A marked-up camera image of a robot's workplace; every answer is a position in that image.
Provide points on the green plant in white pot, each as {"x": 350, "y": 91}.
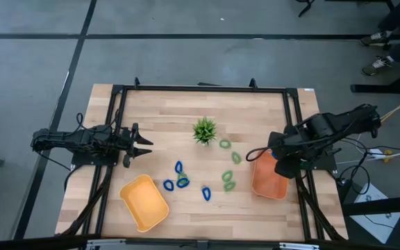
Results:
{"x": 204, "y": 130}

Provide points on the white power strip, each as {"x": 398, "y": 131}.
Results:
{"x": 377, "y": 153}

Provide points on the yellow plastic bin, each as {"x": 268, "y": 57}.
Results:
{"x": 144, "y": 203}

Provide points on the black stand leg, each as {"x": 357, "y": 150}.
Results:
{"x": 307, "y": 8}

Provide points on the orange plastic bin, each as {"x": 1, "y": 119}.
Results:
{"x": 266, "y": 180}

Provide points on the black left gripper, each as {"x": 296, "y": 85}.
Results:
{"x": 128, "y": 142}

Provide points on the black metal bar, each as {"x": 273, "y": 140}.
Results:
{"x": 394, "y": 205}

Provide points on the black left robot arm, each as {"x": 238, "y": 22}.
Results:
{"x": 64, "y": 139}

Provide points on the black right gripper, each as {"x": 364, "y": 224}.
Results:
{"x": 287, "y": 168}

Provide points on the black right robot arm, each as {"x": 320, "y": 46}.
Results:
{"x": 321, "y": 126}

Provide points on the black metal table frame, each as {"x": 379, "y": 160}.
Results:
{"x": 203, "y": 88}

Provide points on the person's shoe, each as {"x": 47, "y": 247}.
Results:
{"x": 373, "y": 40}
{"x": 375, "y": 66}

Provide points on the black rig crossbar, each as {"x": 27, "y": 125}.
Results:
{"x": 30, "y": 243}

